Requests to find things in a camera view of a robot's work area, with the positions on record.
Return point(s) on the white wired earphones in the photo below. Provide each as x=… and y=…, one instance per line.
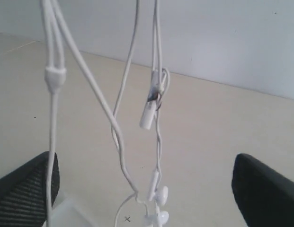
x=57, y=35

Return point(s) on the clear open plastic case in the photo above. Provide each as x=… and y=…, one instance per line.
x=66, y=213

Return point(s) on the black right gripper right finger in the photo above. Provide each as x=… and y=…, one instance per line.
x=264, y=197

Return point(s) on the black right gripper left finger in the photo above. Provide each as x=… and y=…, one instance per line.
x=23, y=199

